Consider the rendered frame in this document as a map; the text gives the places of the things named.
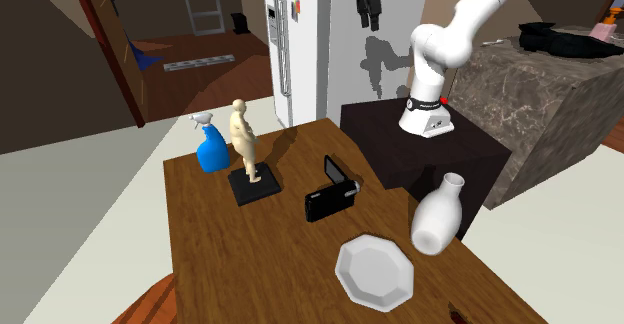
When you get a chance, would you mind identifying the grey perforated strip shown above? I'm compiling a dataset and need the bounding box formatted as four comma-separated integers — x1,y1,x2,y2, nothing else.
162,54,237,73

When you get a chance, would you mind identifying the brown wooden table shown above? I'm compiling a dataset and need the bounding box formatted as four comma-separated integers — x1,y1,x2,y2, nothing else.
162,117,550,324

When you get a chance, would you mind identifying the black camcorder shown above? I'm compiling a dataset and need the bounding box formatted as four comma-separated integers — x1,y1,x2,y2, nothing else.
303,154,362,224

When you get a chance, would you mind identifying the white octagonal plate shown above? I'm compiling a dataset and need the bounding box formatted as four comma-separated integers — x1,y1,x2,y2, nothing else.
334,233,416,313

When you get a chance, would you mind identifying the marble counter block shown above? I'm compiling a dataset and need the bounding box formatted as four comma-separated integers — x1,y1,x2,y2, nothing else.
445,24,624,211

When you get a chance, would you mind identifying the white vase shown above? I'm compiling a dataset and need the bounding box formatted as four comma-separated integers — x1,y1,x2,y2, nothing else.
409,171,466,257

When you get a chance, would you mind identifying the beige figure on black base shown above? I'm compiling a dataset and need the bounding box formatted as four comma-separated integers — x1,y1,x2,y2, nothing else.
227,98,283,208

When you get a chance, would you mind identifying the blue spray bottle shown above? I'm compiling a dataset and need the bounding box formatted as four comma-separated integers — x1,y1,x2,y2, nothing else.
188,111,231,175

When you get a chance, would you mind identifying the dark robot stand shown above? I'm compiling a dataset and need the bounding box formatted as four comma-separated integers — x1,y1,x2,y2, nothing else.
339,97,513,242

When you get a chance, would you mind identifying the white refrigerator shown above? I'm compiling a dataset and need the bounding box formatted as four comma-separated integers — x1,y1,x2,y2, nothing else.
261,0,433,130

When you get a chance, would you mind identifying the small black bin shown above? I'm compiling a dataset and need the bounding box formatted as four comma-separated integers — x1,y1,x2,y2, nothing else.
229,12,252,36

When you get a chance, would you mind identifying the red-brown door frame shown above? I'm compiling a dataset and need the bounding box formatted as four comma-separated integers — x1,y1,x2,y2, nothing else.
65,0,148,129

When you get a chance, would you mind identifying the grey ladder shelf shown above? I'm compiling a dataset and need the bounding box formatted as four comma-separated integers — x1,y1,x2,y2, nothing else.
177,0,227,37

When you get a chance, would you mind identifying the black cloth heap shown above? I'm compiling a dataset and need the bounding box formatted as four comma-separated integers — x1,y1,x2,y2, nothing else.
517,21,624,59

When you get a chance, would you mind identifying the pink box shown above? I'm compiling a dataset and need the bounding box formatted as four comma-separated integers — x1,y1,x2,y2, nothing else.
588,22,617,42

